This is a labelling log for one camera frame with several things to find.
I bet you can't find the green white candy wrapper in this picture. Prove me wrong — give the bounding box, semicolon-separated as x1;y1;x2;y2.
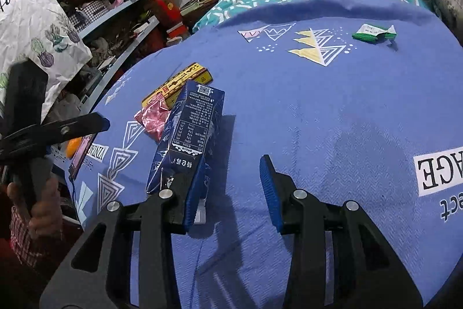
352;23;397;43

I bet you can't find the cluttered grey shelf unit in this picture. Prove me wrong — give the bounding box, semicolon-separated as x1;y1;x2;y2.
35;0;189;115

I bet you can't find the yellow rectangular box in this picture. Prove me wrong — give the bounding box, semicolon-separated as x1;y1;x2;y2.
141;63;214;110

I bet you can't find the pink crumpled wrapper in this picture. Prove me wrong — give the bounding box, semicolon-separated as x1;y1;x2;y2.
134;93;170;143

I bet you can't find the white paper bag with cacti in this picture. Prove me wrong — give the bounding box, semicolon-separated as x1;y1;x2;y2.
1;0;92;118

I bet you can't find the red checked sleeve forearm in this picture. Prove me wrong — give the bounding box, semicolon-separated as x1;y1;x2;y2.
10;206;63;273

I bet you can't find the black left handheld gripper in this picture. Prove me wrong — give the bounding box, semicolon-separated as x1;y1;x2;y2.
1;60;110;211

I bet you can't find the purple patterned blanket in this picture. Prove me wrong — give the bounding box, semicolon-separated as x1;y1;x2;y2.
75;0;462;308

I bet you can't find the dark blue milk carton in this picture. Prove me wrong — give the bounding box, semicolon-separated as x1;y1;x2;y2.
146;80;225;231

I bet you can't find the person's left hand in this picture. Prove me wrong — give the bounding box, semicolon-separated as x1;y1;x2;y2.
7;175;63;239

